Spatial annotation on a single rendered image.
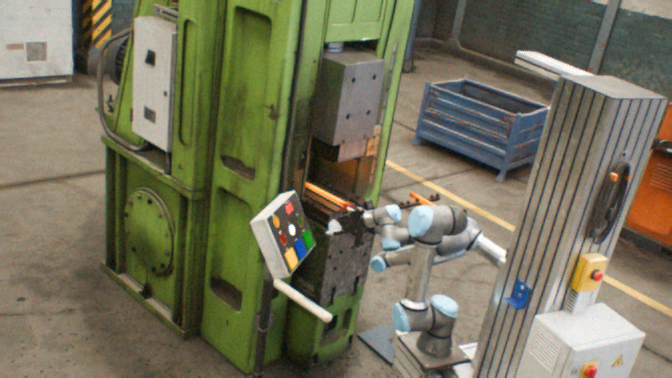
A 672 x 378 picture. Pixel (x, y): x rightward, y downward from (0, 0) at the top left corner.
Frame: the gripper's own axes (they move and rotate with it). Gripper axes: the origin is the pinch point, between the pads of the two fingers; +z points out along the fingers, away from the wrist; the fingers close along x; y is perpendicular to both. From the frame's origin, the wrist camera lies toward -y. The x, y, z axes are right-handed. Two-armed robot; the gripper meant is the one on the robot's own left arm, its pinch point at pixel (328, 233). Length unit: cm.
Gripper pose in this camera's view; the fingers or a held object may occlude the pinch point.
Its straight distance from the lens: 307.7
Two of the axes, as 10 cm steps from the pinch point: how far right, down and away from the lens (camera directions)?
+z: -8.8, 2.3, 4.2
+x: -3.4, 3.1, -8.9
